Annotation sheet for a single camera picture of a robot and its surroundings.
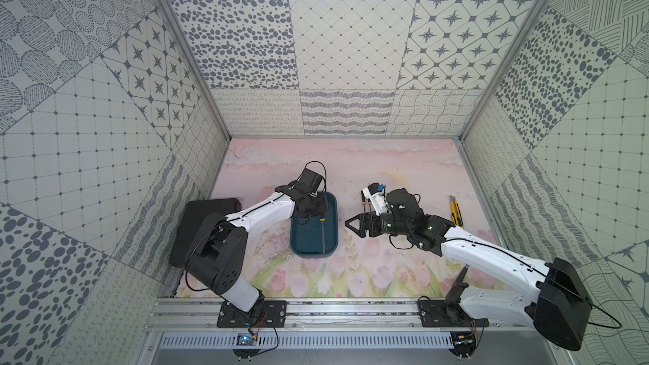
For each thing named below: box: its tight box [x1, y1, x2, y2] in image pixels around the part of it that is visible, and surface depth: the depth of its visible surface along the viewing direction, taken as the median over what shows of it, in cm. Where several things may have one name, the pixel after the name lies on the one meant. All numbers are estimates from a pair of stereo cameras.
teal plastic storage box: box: [289, 191, 339, 258], surface depth 87 cm
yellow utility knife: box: [449, 195, 465, 229], surface depth 97 cm
